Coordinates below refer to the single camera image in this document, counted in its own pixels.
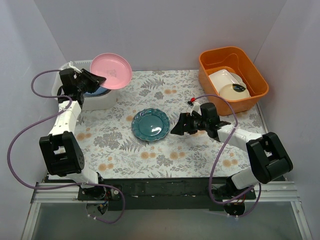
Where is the white rectangular dish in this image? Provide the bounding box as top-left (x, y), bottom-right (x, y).
top-left (209, 69), bottom-right (243, 93)

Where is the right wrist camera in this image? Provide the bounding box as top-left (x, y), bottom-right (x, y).
top-left (187, 97), bottom-right (201, 115)

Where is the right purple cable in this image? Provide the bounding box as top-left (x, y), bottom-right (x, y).
top-left (191, 94), bottom-right (263, 218)

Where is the cream plate with black mark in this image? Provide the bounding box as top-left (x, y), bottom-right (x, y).
top-left (219, 83), bottom-right (251, 101)

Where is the teal scalloped plate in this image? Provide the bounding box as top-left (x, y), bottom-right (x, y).
top-left (131, 108), bottom-right (171, 142)

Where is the orange plastic bin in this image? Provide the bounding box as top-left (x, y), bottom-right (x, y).
top-left (198, 46), bottom-right (269, 113)

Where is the blue round plate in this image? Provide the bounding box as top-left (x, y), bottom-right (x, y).
top-left (83, 86), bottom-right (110, 97)

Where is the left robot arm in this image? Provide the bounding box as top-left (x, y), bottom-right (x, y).
top-left (39, 68), bottom-right (107, 200)

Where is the pink plate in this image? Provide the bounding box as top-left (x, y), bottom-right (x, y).
top-left (90, 53), bottom-right (132, 90)

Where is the white plastic bin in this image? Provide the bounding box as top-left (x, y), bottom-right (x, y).
top-left (51, 62), bottom-right (117, 111)

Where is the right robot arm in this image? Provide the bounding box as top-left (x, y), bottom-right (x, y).
top-left (170, 102), bottom-right (293, 199)

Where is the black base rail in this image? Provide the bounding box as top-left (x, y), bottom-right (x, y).
top-left (103, 177), bottom-right (224, 211)

